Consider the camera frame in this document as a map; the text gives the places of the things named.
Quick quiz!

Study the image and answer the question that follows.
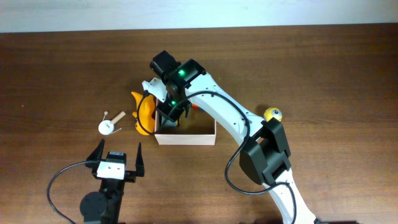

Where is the multicoloured puzzle cube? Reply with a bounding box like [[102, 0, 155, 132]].
[[191, 104, 202, 110]]

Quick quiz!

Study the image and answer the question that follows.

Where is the yellow grey toy truck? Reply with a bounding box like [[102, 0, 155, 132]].
[[160, 118, 179, 128]]

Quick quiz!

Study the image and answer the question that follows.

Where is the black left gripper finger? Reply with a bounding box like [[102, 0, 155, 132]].
[[135, 143, 145, 177], [86, 139, 105, 161]]

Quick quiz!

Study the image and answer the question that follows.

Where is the pink cardboard box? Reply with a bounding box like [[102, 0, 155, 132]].
[[155, 106, 216, 146]]

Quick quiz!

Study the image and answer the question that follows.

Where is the yellow one-eyed ball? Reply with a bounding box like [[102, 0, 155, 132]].
[[264, 107, 283, 122]]

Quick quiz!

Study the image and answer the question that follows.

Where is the orange rubber animal toy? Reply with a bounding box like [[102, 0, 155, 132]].
[[131, 91, 155, 136]]

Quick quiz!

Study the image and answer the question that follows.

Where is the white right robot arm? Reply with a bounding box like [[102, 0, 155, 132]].
[[144, 50, 319, 223]]

